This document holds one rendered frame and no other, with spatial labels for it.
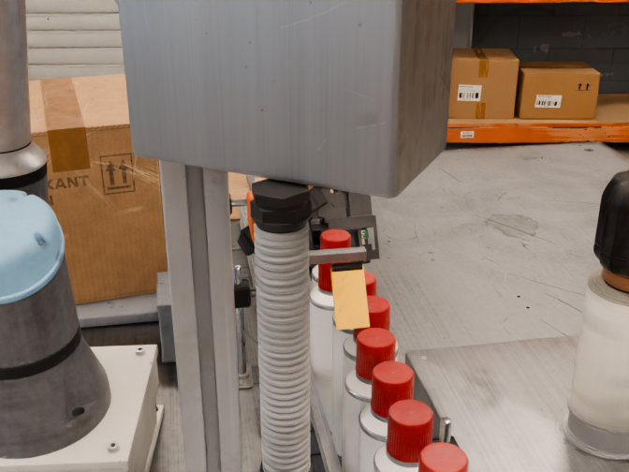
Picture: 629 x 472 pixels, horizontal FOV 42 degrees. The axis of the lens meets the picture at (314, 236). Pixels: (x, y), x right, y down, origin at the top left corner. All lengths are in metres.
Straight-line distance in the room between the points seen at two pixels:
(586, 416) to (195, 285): 0.48
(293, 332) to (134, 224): 0.77
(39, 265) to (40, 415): 0.16
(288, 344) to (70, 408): 0.44
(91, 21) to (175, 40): 4.65
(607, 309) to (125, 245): 0.70
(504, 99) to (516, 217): 2.96
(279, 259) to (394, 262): 0.95
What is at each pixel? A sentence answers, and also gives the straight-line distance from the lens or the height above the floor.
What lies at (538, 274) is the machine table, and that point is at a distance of 1.40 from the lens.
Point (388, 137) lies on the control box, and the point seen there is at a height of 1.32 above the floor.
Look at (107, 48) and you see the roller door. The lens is 5.14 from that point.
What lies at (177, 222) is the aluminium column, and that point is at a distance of 0.56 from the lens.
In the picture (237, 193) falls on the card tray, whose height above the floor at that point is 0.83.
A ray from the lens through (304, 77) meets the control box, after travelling 0.43.
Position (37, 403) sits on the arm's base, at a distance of 0.86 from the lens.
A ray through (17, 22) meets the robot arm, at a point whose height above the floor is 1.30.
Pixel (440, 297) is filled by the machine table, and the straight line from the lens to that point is 1.29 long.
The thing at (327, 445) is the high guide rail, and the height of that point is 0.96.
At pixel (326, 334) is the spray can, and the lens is 0.84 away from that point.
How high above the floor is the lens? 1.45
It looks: 25 degrees down
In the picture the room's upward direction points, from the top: straight up
